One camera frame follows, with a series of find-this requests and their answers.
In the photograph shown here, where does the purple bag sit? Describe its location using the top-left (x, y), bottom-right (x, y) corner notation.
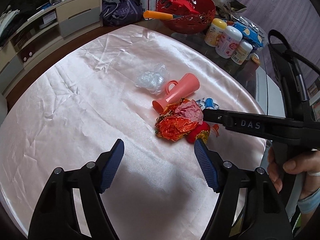
top-left (100, 0), bottom-right (143, 27)

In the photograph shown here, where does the yellow cap white bottle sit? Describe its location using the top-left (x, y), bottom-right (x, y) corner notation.
top-left (204, 18), bottom-right (227, 47)

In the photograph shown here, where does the pink satin tablecloth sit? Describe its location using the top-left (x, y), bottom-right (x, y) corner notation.
top-left (1, 25), bottom-right (262, 239)

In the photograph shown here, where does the right hand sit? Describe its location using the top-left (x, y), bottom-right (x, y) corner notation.
top-left (267, 147), bottom-right (319, 200)

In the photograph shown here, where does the purple curtain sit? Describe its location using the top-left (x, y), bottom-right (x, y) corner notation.
top-left (238, 0), bottom-right (319, 66)

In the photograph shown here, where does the small white supplement bottle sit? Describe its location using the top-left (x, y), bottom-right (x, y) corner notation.
top-left (231, 39), bottom-right (253, 65)

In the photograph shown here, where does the red fruit basket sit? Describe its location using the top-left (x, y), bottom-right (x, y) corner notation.
top-left (156, 0), bottom-right (215, 34)

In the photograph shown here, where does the beige tv cabinet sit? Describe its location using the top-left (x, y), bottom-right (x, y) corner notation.
top-left (1, 0), bottom-right (102, 96)

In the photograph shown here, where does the clear plastic wrap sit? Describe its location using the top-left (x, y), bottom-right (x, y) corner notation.
top-left (135, 64), bottom-right (170, 95)

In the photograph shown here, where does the pink plastic cup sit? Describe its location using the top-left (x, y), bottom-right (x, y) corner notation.
top-left (152, 73), bottom-right (200, 113)

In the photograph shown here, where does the crumpled pink paper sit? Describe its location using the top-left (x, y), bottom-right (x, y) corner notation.
top-left (175, 100), bottom-right (203, 125)

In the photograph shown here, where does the white folding laptop table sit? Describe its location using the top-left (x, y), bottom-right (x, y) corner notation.
top-left (255, 67), bottom-right (285, 118)

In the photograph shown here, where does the blue snack package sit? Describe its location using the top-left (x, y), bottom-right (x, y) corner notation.
top-left (232, 22), bottom-right (264, 48)

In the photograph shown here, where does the red gold foil wrapper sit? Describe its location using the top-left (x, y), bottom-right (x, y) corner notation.
top-left (155, 98), bottom-right (199, 141)

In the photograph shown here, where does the blue white paper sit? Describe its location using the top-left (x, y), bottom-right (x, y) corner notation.
top-left (196, 98), bottom-right (220, 110)

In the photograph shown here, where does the pink label white bottle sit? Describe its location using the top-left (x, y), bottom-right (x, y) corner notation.
top-left (215, 25), bottom-right (242, 59)

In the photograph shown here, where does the orange handled knife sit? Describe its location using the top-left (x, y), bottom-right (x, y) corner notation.
top-left (143, 10), bottom-right (174, 21)

